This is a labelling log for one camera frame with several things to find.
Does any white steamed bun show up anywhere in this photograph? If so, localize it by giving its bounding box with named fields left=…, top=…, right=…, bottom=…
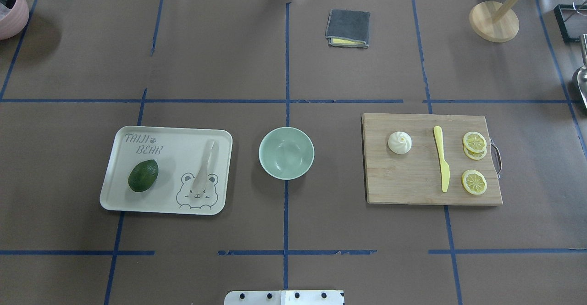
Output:
left=388, top=131, right=412, bottom=155

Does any white ceramic spoon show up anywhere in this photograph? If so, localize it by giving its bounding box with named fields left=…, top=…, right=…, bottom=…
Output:
left=191, top=139, right=216, bottom=195

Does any light green bowl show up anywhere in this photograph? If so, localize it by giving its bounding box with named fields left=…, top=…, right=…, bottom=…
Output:
left=258, top=127, right=315, bottom=180

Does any pink ice bowl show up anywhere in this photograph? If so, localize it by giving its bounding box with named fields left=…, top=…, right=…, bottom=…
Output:
left=0, top=0, right=29, bottom=40

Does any folded grey yellow cloth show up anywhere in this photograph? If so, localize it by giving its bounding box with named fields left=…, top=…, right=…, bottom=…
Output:
left=325, top=9, right=371, bottom=48

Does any wooden cutting board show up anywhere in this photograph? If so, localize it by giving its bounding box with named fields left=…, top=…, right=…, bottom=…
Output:
left=362, top=113, right=503, bottom=205

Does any white bear serving tray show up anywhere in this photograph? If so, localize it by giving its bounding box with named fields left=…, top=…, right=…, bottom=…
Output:
left=100, top=126, right=233, bottom=216

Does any yellow plastic knife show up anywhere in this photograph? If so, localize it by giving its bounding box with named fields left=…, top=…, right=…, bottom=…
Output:
left=432, top=125, right=450, bottom=193

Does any green avocado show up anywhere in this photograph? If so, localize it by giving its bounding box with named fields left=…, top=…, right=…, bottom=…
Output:
left=127, top=159, right=159, bottom=192

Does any hidden lemon slice underneath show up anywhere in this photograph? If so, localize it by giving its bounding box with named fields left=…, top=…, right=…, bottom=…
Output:
left=463, top=146, right=487, bottom=161

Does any lone lemon slice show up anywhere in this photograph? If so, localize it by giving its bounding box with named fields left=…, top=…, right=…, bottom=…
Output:
left=461, top=169, right=487, bottom=196

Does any wooden mug tree stand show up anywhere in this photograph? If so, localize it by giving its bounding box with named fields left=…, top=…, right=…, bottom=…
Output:
left=468, top=0, right=520, bottom=43

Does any metal scoop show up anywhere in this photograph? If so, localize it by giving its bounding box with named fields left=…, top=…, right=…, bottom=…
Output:
left=574, top=34, right=587, bottom=109

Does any black glass rack tray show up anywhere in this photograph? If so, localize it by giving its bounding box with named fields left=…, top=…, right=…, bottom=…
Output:
left=553, top=4, right=587, bottom=43

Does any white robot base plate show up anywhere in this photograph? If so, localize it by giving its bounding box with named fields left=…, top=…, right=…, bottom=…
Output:
left=224, top=289, right=345, bottom=305

